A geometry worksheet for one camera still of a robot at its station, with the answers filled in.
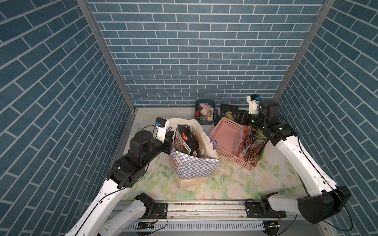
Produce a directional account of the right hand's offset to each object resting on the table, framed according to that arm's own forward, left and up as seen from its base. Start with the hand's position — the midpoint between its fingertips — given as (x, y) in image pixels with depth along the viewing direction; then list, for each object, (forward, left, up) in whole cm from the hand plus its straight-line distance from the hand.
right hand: (235, 113), depth 74 cm
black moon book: (+36, -1, -31) cm, 47 cm away
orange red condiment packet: (-4, -10, -24) cm, 26 cm away
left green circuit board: (-47, +41, -36) cm, 72 cm away
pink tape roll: (+24, +15, -24) cm, 38 cm away
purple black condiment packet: (-13, -12, -19) cm, 26 cm away
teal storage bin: (+20, +11, -28) cm, 36 cm away
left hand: (-15, +27, +1) cm, 31 cm away
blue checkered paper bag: (-26, +19, -14) cm, 35 cm away
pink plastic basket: (+11, 0, -34) cm, 35 cm away
